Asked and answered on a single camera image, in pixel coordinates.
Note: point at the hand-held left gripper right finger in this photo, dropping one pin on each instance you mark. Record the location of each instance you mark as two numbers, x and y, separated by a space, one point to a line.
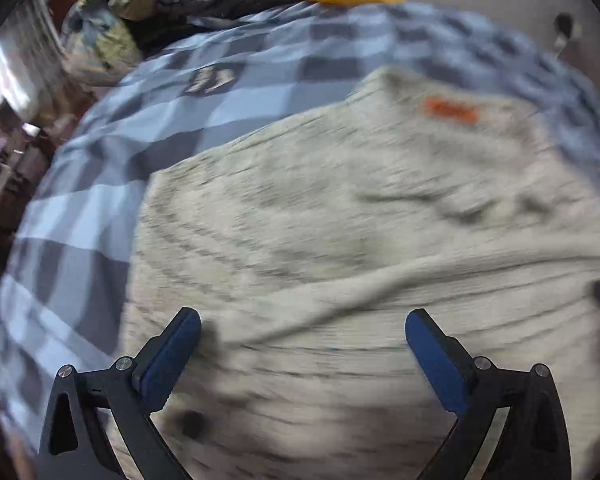
437 360

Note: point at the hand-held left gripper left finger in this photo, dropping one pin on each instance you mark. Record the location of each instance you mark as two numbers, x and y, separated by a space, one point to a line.
167 360

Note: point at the cream tweed checked garment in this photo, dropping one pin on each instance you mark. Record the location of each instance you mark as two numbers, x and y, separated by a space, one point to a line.
330 210

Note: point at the blue checkered bed blanket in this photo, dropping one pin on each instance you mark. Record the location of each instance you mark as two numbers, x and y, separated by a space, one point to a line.
130 135

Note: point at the cluttered wooden desk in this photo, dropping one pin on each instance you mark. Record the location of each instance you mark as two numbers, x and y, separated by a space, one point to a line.
10 170

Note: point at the patterned curtain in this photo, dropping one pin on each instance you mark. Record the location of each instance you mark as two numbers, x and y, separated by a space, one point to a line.
35 60

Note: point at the black bag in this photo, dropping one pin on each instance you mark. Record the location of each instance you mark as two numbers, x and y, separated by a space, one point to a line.
180 30

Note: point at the white wall socket plug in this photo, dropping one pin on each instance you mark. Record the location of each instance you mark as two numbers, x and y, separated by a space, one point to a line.
564 27

